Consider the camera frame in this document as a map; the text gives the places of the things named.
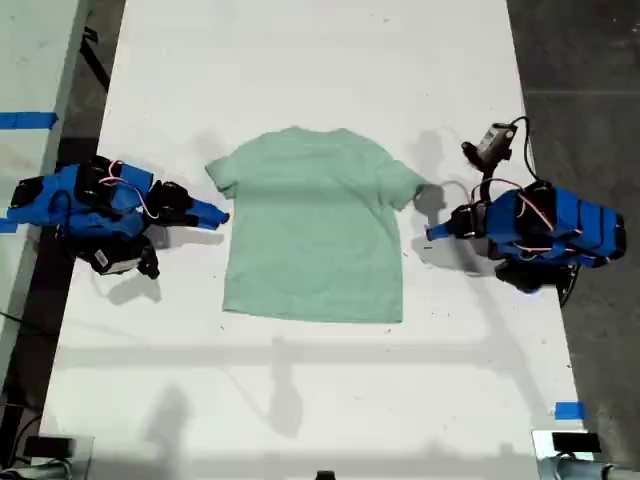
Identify black base cable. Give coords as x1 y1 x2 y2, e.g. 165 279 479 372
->
558 262 585 309

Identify thin black floor cable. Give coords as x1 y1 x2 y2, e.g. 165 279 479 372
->
0 310 36 331

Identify pale green T-shirt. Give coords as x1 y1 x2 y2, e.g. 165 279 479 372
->
204 127 432 325

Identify long blue tape strip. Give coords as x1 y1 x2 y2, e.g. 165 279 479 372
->
0 112 59 130

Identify black metal stand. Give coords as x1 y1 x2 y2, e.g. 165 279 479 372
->
78 24 112 94

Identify small blue tape patch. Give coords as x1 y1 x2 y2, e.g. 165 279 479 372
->
554 401 586 421

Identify grey metal pipe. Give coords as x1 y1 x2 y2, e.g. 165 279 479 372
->
542 457 640 480
27 460 74 480

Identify shiny metal clamp plate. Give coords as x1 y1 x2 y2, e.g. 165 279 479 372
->
531 429 596 480
69 434 95 480

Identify pale side table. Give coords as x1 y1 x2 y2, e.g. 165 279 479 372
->
0 0 93 389

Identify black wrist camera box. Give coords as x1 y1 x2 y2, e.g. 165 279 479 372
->
87 243 161 280
460 122 519 169

